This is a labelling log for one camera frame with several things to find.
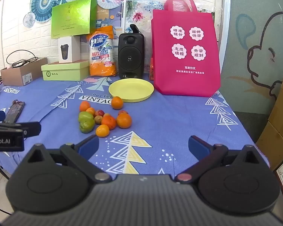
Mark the blue printed tablecloth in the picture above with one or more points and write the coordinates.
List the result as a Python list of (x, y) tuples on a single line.
[(167, 127)]

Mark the small pale paper fan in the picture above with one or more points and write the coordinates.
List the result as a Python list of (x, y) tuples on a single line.
[(29, 19)]

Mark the light green flat box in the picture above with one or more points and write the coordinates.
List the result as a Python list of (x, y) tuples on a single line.
[(63, 71)]

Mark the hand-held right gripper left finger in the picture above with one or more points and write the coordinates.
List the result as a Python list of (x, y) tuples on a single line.
[(88, 144)]

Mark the orange pack of paper cups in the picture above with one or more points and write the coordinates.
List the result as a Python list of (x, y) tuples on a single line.
[(102, 56)]

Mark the yellow plate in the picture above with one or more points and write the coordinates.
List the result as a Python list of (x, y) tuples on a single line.
[(131, 90)]

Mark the orange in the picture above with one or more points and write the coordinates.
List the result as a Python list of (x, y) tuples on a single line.
[(91, 111), (85, 106), (108, 122), (102, 131), (124, 120), (117, 102)]

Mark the orange juice carton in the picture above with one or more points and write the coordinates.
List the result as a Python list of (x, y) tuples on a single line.
[(151, 69)]

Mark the large green gift box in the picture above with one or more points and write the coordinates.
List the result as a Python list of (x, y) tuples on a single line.
[(70, 18)]

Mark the green fruit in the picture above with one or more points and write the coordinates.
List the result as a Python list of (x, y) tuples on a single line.
[(86, 125), (85, 116)]

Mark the pink tote bag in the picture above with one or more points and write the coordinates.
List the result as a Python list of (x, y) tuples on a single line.
[(186, 70)]

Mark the white box with cup picture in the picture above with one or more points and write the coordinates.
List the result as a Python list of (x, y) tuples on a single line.
[(68, 49)]

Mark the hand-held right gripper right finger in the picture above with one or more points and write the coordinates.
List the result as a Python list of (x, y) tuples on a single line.
[(199, 147)]

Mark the black speaker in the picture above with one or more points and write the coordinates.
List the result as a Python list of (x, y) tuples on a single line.
[(131, 56)]

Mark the floral wall poster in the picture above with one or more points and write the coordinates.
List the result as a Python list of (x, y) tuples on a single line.
[(138, 16)]

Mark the blue wall calendar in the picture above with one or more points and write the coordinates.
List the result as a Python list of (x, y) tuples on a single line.
[(108, 16)]

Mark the large blue paper fan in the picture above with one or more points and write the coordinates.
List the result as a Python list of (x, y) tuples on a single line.
[(46, 3)]

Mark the brown cardboard box with label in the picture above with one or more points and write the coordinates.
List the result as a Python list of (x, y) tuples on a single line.
[(14, 76)]

